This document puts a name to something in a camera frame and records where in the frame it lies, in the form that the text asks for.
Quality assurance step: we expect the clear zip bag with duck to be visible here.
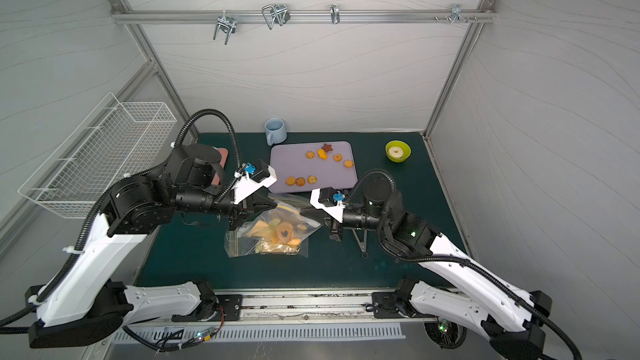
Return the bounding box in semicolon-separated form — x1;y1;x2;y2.
224;228;309;258

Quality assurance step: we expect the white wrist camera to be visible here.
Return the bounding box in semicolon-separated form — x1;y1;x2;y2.
233;160;277;204
310;188;346;223

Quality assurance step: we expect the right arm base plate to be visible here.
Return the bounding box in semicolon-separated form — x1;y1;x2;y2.
365;291;417;319

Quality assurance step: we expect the metal hook clamp right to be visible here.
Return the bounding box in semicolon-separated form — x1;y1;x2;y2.
433;4;478;25

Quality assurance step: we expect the metal hook clamp left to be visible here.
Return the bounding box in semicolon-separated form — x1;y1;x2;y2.
213;15;237;45

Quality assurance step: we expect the metal hook small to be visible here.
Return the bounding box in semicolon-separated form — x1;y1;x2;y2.
329;4;340;25

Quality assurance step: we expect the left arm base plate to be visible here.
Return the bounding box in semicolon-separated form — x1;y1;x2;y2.
171;294;243;323

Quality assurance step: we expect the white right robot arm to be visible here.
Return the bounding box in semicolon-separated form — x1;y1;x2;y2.
306;169;582;359

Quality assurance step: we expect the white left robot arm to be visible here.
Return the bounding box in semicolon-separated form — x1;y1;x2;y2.
1;110;277;348

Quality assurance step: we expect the white wire basket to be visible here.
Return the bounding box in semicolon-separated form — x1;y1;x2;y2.
18;93;176;219

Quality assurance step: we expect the light blue ceramic mug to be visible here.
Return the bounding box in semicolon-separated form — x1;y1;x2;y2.
264;118;288;146

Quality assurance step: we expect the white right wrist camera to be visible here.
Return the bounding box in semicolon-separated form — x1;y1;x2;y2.
310;188;346;223

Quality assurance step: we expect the aluminium top rail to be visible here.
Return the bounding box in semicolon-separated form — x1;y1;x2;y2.
112;8;498;25

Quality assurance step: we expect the green plastic bowl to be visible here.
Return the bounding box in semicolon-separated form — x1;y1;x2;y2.
385;140;412;163

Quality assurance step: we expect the metal hook clamp middle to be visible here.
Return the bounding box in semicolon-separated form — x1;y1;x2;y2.
261;3;291;30

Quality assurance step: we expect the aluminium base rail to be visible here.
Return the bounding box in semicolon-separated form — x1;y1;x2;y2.
99;287;512;325

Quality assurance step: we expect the white vent strip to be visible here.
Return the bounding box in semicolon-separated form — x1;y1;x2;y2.
112;323;406;344

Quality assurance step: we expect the pink tray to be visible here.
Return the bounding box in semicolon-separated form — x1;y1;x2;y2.
212;148;229;186

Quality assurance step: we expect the metal hook clamp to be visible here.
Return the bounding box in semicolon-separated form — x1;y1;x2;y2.
433;4;478;25
261;3;291;30
213;15;237;45

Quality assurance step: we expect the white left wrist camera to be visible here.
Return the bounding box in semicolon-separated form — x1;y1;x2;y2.
233;160;277;204

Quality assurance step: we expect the lavender plastic tray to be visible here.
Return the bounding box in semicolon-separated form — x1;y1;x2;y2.
269;141;358;193

